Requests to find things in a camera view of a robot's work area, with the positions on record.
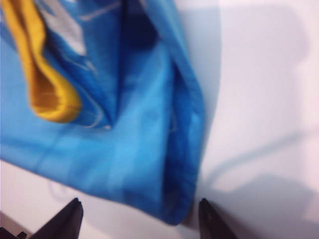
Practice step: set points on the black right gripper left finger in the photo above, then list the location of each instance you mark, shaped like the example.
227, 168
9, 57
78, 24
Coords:
63, 221

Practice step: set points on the blue white patterned soccer jersey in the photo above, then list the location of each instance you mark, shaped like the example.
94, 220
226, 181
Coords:
112, 124

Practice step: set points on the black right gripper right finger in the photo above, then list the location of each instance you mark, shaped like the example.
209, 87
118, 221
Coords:
219, 221

